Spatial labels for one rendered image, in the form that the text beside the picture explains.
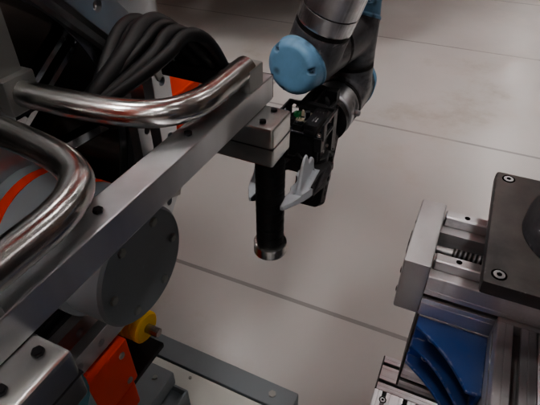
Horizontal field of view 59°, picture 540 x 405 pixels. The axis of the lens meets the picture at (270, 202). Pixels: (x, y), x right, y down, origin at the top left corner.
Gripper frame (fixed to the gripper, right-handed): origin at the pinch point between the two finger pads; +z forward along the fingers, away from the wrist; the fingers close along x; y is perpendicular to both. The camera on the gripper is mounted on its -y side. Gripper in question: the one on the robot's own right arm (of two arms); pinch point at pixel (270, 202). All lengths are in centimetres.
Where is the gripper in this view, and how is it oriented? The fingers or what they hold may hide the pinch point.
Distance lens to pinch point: 59.7
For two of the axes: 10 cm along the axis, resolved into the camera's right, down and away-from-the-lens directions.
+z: -4.3, 5.7, -7.0
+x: 9.0, 2.7, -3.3
